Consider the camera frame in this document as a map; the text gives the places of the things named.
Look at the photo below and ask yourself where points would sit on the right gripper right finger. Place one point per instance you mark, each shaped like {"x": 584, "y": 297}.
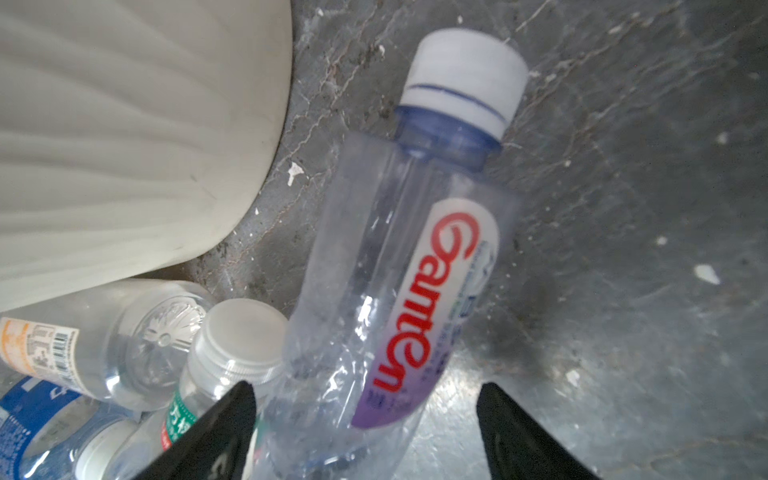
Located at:
{"x": 517, "y": 446}

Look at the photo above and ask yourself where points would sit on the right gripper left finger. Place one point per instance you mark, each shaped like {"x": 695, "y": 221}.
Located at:
{"x": 216, "y": 446}

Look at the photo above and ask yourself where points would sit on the Ganten purple label bottle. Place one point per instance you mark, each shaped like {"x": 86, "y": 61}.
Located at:
{"x": 410, "y": 232}

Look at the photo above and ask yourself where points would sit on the cream ribbed trash bin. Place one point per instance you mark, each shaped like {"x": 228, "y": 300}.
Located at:
{"x": 135, "y": 135}

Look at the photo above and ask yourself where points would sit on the peacock label tea bottle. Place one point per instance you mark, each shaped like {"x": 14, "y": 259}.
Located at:
{"x": 240, "y": 340}

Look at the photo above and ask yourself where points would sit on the orange white label bottle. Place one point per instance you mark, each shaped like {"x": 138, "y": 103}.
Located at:
{"x": 125, "y": 342}

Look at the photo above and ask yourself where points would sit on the small blue label bottle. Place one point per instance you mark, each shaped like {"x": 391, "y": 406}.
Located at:
{"x": 45, "y": 427}

